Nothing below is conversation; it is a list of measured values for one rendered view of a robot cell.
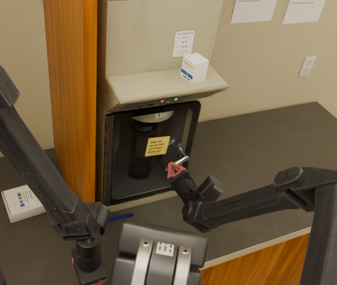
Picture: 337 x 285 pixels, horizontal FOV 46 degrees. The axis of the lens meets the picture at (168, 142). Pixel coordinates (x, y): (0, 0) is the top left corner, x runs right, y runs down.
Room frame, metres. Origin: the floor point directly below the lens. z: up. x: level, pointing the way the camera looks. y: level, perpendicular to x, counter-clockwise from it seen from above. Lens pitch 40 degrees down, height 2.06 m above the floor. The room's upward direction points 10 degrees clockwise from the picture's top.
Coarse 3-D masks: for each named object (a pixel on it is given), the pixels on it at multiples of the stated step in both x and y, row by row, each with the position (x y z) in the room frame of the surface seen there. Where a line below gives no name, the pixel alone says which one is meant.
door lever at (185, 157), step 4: (180, 148) 1.01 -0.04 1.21; (180, 152) 1.00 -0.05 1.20; (184, 152) 1.00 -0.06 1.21; (184, 156) 0.98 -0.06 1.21; (176, 160) 0.97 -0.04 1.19; (180, 160) 0.97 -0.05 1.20; (184, 160) 0.97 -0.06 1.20; (176, 164) 0.96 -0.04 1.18; (164, 168) 0.95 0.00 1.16; (172, 168) 0.95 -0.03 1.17
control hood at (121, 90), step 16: (112, 80) 0.88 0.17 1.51; (128, 80) 0.89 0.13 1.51; (144, 80) 0.91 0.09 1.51; (160, 80) 0.92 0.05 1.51; (176, 80) 0.93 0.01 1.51; (208, 80) 0.96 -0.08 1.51; (112, 96) 0.84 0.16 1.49; (128, 96) 0.82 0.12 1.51; (144, 96) 0.83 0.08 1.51; (160, 96) 0.85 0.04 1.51; (176, 96) 0.88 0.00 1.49; (192, 96) 0.95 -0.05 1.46; (208, 96) 1.02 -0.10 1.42
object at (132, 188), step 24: (120, 120) 0.91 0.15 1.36; (144, 120) 0.94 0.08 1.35; (168, 120) 0.98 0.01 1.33; (192, 120) 1.03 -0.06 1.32; (120, 144) 0.91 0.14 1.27; (144, 144) 0.95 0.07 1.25; (168, 144) 0.99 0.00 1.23; (192, 144) 1.04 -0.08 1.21; (120, 168) 0.91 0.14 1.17; (144, 168) 0.95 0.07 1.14; (120, 192) 0.91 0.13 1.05; (144, 192) 0.96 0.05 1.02
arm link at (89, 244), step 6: (78, 240) 0.53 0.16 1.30; (84, 240) 0.53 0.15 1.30; (90, 240) 0.53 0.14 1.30; (96, 240) 0.54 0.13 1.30; (78, 246) 0.52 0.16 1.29; (84, 246) 0.52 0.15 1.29; (90, 246) 0.52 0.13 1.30; (96, 246) 0.53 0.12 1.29; (78, 252) 0.52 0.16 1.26; (84, 252) 0.51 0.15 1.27; (90, 252) 0.52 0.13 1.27; (96, 252) 0.53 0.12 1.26; (84, 258) 0.51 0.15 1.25; (90, 258) 0.52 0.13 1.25
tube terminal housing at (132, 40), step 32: (128, 0) 0.92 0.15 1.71; (160, 0) 0.96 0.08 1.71; (192, 0) 1.01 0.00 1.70; (128, 32) 0.92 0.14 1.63; (160, 32) 0.97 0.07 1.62; (128, 64) 0.93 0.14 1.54; (160, 64) 0.97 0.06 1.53; (96, 96) 0.96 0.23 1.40; (96, 128) 0.96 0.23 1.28; (96, 160) 0.95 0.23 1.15; (96, 192) 0.95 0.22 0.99
